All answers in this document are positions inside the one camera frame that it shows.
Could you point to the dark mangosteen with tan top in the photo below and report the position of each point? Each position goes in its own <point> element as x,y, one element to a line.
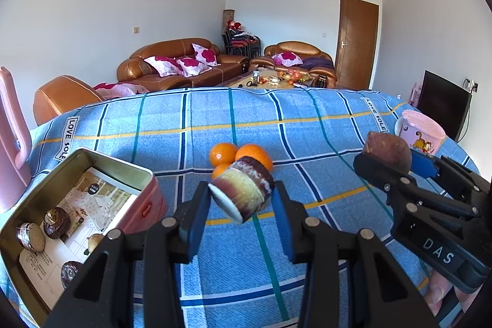
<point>55,223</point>

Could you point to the wooden coffee table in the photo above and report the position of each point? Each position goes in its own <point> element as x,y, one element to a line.
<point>238,81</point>

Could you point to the brown wooden door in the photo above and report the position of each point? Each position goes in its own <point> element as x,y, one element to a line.
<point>355,43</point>

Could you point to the brown leather three-seat sofa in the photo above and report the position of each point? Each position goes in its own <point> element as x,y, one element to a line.
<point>169,47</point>

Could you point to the pink rectangular tin box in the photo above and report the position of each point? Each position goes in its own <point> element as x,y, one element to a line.
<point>152,197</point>

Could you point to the small yellow-tan round fruit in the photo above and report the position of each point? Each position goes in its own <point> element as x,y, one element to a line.
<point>96,243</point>

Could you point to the pink electric kettle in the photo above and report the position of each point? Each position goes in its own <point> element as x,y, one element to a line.
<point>15,166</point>

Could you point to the brown leather armchair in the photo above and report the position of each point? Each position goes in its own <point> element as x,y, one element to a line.
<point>296,46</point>
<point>65,93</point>

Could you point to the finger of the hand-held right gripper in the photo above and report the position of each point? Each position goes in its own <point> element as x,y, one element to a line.
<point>378,172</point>
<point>422,162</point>

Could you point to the large smooth orange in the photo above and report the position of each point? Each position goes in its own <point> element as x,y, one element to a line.
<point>255,155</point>

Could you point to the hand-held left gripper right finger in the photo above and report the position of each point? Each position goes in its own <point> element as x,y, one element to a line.
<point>285,224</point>

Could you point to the purple cloth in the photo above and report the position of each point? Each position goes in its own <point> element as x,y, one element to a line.
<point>319,63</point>

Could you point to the brown striped cake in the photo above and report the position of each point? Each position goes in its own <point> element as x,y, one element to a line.
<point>242,189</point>

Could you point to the blue plaid cloth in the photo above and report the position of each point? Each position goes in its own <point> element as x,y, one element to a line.
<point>250,274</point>

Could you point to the small glass jar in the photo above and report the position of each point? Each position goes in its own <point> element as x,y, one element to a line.
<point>255,76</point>

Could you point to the pile of assorted fruit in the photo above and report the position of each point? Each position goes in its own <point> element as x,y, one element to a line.
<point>294,76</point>

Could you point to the dark maroon mangosteen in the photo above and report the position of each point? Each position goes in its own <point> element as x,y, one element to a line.
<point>71,273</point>

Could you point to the wall power socket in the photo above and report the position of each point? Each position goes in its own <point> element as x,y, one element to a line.
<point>471,85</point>

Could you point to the purple-brown round fruit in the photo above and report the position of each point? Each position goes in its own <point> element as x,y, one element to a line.
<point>388,151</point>

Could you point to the small orange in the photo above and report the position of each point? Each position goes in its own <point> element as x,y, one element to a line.
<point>220,171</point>
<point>223,153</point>

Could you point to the stack of black chairs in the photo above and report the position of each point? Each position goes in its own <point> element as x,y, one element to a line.
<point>240,45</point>

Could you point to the red plush toy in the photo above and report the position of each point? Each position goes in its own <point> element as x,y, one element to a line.
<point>234,25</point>

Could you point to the tall patterned vase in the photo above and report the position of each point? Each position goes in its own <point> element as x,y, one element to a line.
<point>228,16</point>

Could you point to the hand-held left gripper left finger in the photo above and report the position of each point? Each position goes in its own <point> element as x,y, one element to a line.
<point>192,235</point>

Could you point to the pink cartoon plastic cup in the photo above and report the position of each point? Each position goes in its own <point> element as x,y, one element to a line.
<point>421,132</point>

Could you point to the white pillow with red flowers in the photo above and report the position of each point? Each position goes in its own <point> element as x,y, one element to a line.
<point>191,66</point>
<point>288,59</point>
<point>205,54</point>
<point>163,65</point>

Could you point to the black flat television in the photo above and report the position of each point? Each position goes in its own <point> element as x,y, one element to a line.
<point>442,101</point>

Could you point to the foil-wrapped cylinder snack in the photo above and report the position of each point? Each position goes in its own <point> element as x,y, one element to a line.
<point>30,236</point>

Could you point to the person's right hand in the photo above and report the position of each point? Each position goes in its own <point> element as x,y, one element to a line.
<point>436,293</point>

